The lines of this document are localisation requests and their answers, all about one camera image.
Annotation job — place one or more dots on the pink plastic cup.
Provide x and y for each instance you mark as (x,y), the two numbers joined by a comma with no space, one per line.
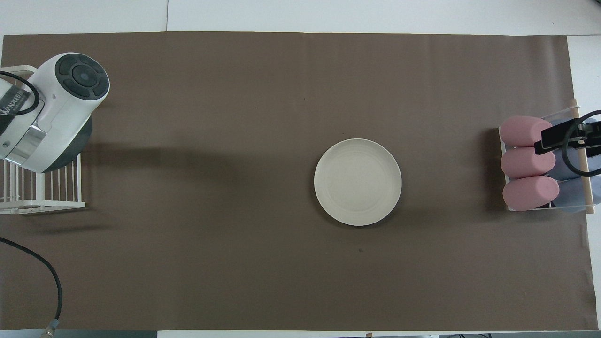
(528,193)
(526,163)
(516,131)

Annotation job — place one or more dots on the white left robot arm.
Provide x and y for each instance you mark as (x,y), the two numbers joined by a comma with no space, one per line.
(61,108)

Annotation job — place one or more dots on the cream round plate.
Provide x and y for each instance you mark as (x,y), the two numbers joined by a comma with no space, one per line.
(358,182)

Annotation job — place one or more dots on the brown paper table mat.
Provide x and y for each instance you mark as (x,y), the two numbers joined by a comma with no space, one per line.
(235,94)

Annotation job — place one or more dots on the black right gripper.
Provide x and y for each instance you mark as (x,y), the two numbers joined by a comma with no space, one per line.
(594,141)

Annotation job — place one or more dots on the wooden cup rack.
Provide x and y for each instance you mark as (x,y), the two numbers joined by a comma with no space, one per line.
(584,165)

